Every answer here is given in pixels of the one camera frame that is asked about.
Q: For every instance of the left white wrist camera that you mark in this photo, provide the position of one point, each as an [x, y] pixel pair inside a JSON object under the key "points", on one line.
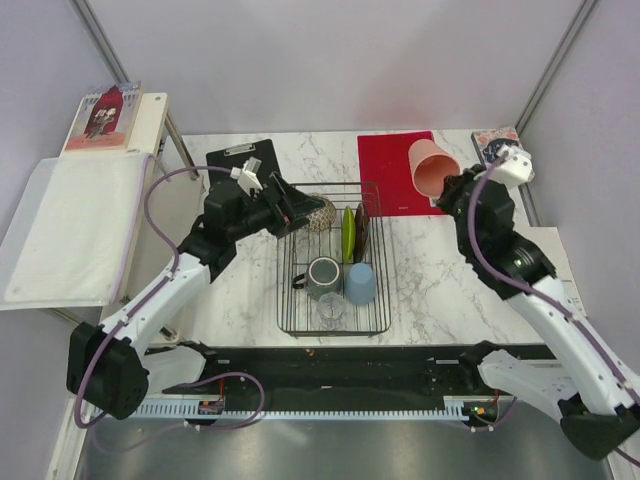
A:
{"points": [[250, 172]]}

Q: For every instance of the patterned ceramic bowl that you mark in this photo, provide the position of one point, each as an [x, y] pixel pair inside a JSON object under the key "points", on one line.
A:
{"points": [[323, 218]]}

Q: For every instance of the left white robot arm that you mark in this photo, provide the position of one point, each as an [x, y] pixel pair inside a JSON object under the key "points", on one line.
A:
{"points": [[108, 364]]}

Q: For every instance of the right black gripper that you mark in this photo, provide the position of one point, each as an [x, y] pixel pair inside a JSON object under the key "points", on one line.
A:
{"points": [[456, 185]]}

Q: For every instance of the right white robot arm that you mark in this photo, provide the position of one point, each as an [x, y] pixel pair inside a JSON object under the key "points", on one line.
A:
{"points": [[595, 395]]}

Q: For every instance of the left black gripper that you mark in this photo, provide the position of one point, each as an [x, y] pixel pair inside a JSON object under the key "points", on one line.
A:
{"points": [[291, 210]]}

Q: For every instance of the grey wire dish rack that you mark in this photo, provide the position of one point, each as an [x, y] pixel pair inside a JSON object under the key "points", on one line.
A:
{"points": [[301, 316]]}

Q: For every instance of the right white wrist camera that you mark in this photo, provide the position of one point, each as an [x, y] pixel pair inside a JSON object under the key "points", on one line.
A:
{"points": [[513, 167]]}

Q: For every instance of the white spiral notebook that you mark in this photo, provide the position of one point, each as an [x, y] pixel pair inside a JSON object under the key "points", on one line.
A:
{"points": [[549, 241]]}

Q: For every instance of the green plate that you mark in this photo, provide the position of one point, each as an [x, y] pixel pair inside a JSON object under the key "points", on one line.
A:
{"points": [[348, 235]]}

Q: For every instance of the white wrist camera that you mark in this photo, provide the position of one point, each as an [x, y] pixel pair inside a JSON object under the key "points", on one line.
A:
{"points": [[250, 172], [513, 167]]}

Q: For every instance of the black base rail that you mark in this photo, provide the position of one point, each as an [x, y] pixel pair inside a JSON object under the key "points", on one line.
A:
{"points": [[405, 376]]}

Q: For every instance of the light blue plastic cup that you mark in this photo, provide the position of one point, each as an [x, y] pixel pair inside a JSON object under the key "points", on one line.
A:
{"points": [[360, 284]]}

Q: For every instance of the pink plastic cup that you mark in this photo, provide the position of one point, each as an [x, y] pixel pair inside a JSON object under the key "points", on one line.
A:
{"points": [[430, 166]]}

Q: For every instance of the clear drinking glass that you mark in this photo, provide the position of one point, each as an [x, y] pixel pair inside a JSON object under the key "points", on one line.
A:
{"points": [[331, 309]]}

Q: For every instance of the Little Women book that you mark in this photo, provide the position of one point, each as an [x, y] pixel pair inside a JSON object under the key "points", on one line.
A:
{"points": [[487, 143]]}

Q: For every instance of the light blue cable duct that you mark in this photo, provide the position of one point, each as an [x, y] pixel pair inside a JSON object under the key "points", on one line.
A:
{"points": [[197, 408]]}

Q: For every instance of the dark brown floral plate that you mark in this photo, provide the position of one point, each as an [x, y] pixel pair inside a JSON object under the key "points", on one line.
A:
{"points": [[362, 219]]}

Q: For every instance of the grey ceramic mug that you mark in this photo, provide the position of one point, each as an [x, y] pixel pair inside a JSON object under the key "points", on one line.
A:
{"points": [[323, 275]]}

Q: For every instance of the black clipboard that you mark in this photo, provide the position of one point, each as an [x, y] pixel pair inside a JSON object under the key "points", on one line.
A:
{"points": [[236, 156]]}

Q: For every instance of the red folder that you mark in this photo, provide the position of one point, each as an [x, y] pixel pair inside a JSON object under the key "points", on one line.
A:
{"points": [[385, 169]]}

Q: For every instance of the red cover book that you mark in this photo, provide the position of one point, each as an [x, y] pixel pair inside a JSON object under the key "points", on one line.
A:
{"points": [[105, 118]]}

